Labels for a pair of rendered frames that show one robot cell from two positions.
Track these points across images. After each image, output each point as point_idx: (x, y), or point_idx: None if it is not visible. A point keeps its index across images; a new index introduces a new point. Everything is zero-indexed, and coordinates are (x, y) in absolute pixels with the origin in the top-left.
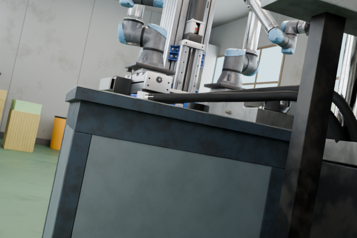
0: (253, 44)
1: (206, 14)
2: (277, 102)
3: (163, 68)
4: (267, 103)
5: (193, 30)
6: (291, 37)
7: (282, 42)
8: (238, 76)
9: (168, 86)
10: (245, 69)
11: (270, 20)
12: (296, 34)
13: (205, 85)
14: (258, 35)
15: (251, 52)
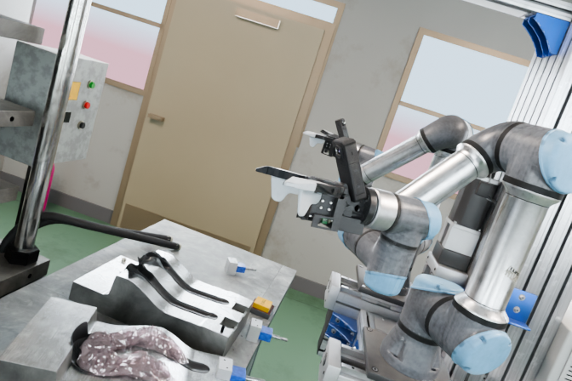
0: (471, 279)
1: (498, 209)
2: (128, 264)
3: (358, 279)
4: (137, 266)
5: (441, 235)
6: (374, 241)
7: (346, 246)
8: (394, 333)
9: (327, 296)
10: (429, 333)
11: None
12: (384, 234)
13: None
14: (489, 258)
15: (454, 297)
